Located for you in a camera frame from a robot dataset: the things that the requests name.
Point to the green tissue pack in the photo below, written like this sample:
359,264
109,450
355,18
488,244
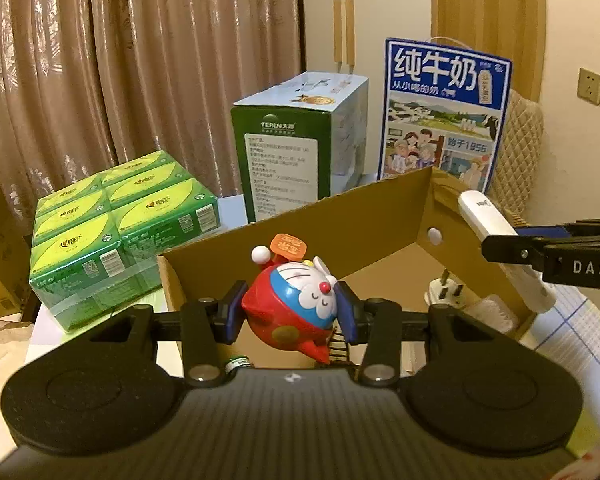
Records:
120,240

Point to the white usb modem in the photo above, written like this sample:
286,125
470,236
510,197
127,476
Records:
485,215

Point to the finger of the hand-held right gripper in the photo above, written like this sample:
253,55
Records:
510,250
545,231

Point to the clear plastic bag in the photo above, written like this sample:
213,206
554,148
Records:
490,312

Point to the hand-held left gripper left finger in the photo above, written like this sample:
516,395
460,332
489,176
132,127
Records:
232,310

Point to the beige patterned cloth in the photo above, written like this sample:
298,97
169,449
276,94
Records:
0,385

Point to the blue milk carton box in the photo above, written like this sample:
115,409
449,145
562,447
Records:
445,110

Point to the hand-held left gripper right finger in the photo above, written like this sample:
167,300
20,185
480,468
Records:
349,315

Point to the green white jar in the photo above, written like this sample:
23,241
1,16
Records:
237,365

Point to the beige patterned curtain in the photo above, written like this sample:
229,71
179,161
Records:
130,60

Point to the red blue cat toy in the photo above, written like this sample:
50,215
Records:
285,305

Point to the beige quilted chair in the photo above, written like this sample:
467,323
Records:
520,160

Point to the green white carton box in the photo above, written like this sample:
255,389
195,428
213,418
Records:
290,160

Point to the beige wall socket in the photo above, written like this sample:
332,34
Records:
590,84

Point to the brown cardboard floor box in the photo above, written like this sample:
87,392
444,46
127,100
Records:
0,260

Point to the wooden door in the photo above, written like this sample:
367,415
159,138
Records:
490,20

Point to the checkered tablecloth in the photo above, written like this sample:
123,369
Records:
575,330

